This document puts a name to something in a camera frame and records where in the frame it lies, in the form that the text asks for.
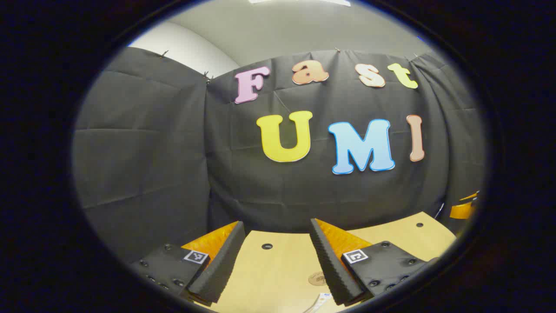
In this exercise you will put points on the light wooden desktop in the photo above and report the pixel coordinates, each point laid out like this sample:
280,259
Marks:
278,269

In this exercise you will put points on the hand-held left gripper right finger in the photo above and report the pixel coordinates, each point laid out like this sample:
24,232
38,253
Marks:
332,269

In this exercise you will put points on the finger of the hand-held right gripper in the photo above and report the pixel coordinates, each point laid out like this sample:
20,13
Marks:
460,211
470,196

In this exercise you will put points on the ceiling light panel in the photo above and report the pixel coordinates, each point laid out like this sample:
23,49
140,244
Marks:
299,1

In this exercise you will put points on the round wooden coaster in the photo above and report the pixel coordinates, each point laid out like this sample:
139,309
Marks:
316,279

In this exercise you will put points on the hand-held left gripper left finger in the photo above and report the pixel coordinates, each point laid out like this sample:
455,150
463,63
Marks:
219,269

